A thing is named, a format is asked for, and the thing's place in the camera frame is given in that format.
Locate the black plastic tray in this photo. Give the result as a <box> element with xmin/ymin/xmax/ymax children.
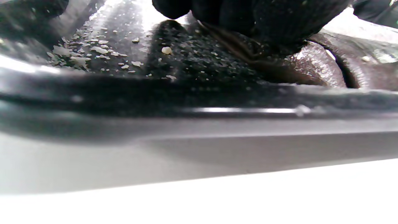
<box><xmin>0</xmin><ymin>0</ymin><xmax>398</xmax><ymax>120</ymax></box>

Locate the person's right hand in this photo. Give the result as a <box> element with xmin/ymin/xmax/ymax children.
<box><xmin>353</xmin><ymin>0</ymin><xmax>398</xmax><ymax>29</ymax></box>

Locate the person's left hand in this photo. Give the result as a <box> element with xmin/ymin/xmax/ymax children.
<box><xmin>152</xmin><ymin>0</ymin><xmax>352</xmax><ymax>44</ymax></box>

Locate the brown leather bag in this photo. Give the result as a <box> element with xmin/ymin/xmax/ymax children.
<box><xmin>199</xmin><ymin>20</ymin><xmax>398</xmax><ymax>92</ymax></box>

